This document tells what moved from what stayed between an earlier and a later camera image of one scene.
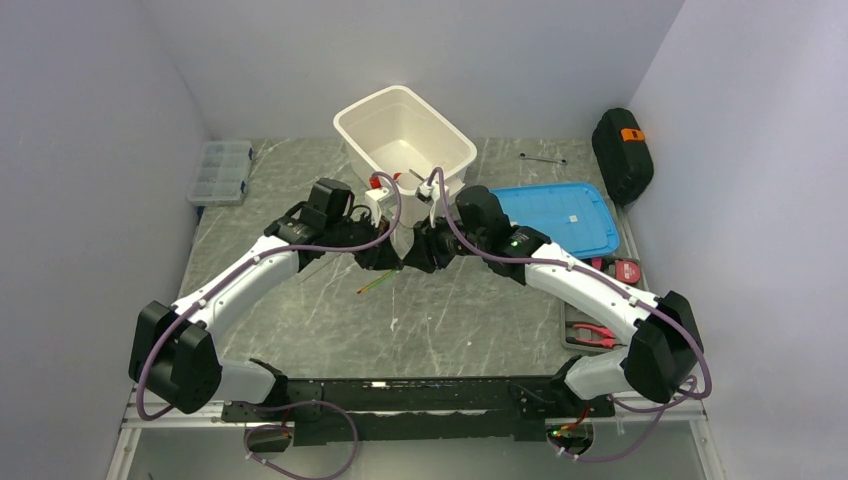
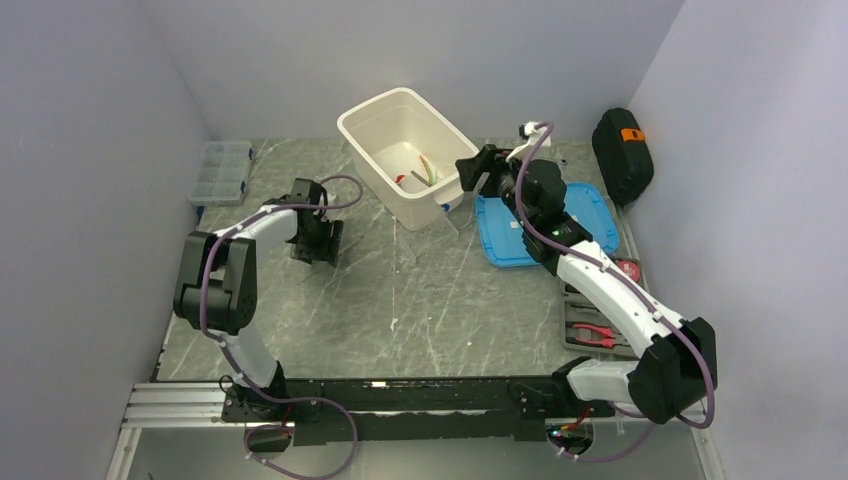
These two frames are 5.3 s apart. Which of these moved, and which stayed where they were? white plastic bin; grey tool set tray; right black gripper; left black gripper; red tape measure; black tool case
Moved: right black gripper; left black gripper
Stayed: white plastic bin; grey tool set tray; red tape measure; black tool case
